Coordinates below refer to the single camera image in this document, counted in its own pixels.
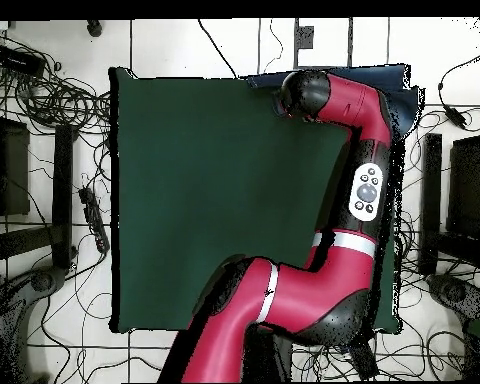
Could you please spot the blue denim jeans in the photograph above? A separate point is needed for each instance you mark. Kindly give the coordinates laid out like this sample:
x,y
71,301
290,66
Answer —
x,y
400,104

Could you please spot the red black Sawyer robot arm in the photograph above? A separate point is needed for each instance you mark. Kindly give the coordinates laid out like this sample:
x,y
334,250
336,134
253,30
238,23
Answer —
x,y
328,280

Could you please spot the dark green table cloth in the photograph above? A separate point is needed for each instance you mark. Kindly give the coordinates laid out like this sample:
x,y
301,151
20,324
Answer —
x,y
224,180

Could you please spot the black power strip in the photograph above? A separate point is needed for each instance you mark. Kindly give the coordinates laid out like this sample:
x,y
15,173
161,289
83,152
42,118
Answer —
x,y
94,220

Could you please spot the small grey square plate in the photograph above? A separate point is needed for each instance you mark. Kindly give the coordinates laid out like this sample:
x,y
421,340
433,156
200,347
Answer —
x,y
304,37

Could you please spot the black rectangular box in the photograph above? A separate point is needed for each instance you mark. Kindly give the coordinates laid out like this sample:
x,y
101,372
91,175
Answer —
x,y
364,360

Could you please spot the small round black object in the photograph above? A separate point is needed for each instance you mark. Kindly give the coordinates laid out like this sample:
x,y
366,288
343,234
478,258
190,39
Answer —
x,y
94,28

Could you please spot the black electronics box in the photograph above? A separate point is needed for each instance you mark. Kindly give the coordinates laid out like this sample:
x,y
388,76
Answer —
x,y
18,60

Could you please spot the grey square floor frame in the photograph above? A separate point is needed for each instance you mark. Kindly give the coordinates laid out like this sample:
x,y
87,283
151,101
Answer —
x,y
295,56

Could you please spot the black metal frame stand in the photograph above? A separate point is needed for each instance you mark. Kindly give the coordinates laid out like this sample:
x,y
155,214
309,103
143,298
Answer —
x,y
431,200
62,192

